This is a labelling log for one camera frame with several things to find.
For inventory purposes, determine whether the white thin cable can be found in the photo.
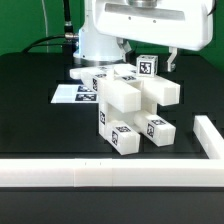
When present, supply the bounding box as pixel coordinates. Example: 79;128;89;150
41;0;50;54

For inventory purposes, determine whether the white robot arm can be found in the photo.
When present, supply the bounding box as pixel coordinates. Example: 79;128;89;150
74;0;218;71

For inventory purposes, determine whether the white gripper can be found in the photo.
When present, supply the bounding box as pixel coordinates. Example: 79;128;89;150
92;0;215;72

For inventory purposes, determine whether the white chair back frame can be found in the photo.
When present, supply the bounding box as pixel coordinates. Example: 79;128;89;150
70;64;180;113

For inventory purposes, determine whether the white U-shaped fence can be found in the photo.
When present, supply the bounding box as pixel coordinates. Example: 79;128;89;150
0;115;224;187

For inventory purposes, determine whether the black cable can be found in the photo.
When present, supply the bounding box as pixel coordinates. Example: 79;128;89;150
21;0;80;54

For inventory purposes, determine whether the white tagged cube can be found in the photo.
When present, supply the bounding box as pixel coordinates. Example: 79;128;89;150
136;55;158;77

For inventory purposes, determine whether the white fiducial marker plate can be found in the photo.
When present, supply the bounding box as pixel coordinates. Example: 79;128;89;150
51;84;98;104

